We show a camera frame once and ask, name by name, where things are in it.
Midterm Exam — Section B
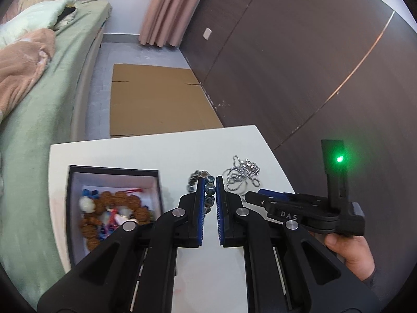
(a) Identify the flat brown cardboard sheet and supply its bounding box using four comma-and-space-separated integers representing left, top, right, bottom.
110, 63, 225, 137

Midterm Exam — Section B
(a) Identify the pink curtain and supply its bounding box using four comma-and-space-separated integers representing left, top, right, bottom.
139, 0, 217, 48

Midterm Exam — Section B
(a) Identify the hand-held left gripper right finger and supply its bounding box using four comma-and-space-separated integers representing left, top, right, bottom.
215, 175, 382, 313

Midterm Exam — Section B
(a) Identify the black jewelry box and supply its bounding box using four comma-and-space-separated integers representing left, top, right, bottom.
66, 165, 164, 268

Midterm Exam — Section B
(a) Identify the green bed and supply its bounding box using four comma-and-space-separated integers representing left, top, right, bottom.
0, 0, 111, 310

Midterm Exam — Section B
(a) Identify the dark shiny bead bracelet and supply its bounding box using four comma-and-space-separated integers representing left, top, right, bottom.
187, 170, 216, 216

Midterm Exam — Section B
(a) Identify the pale green pillow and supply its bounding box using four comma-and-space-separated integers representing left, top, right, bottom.
0, 0, 79, 48

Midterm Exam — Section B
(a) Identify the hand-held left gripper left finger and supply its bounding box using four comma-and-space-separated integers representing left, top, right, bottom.
37, 176, 206, 313

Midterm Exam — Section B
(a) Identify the silver ball chain necklace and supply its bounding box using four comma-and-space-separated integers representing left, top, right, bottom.
223, 155, 261, 199

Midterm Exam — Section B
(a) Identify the person's right hand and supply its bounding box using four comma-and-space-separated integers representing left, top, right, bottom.
325, 234, 376, 281

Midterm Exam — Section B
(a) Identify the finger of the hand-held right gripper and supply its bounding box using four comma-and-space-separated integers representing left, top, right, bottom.
245, 191, 308, 226
257, 188, 329, 213

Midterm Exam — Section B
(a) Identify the brown bead bracelet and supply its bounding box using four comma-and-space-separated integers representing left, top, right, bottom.
80, 191, 154, 251

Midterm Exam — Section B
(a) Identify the pink flowered fleece blanket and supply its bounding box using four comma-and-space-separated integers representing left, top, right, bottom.
0, 28, 56, 121

